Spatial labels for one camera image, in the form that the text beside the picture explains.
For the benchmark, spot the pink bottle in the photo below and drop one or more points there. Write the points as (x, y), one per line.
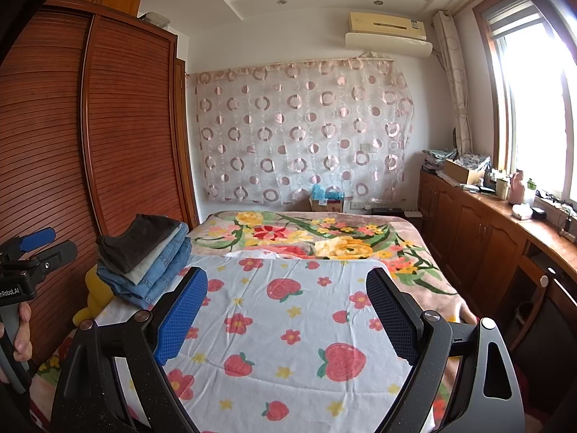
(517, 187)

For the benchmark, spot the pink floral blanket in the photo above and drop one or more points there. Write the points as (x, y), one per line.
(315, 234)

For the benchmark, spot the folded grey pants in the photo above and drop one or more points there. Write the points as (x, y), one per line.
(146, 268)

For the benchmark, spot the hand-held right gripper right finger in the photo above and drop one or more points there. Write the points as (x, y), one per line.
(392, 315)

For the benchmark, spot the white storage box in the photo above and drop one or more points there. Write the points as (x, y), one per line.
(155, 19)

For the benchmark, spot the long wooden cabinet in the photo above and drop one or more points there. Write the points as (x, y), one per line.
(473, 234)

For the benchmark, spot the circle-patterned sheer curtain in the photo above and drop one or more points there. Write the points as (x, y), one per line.
(293, 135)

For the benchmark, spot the wooden-framed window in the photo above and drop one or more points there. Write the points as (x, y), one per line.
(532, 108)

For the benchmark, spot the wooden slatted wardrobe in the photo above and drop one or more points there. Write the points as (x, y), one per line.
(130, 121)

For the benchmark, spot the beige air conditioner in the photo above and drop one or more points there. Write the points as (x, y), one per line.
(387, 22)

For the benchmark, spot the open cardboard box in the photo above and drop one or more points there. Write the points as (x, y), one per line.
(460, 172)

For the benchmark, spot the yellow plush toy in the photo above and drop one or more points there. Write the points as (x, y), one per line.
(94, 297)

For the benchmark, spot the person's left hand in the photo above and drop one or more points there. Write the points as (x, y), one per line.
(23, 333)

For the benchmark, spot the small black box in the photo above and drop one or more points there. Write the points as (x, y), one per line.
(539, 213)

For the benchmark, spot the stack of books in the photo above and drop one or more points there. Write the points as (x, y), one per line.
(435, 160)

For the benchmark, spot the blue plastic bag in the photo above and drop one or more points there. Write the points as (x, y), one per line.
(327, 192)

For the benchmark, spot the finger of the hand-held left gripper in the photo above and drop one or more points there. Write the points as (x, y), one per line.
(61, 255)
(38, 239)

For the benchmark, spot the white cup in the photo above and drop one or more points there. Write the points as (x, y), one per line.
(502, 188)

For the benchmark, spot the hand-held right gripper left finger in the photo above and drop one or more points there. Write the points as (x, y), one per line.
(180, 320)

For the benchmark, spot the white tissue pack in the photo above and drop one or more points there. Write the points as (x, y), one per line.
(523, 212)

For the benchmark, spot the folded blue jeans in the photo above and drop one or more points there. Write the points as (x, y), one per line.
(144, 295)

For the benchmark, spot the stack of folded clothes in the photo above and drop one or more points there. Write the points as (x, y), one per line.
(178, 239)

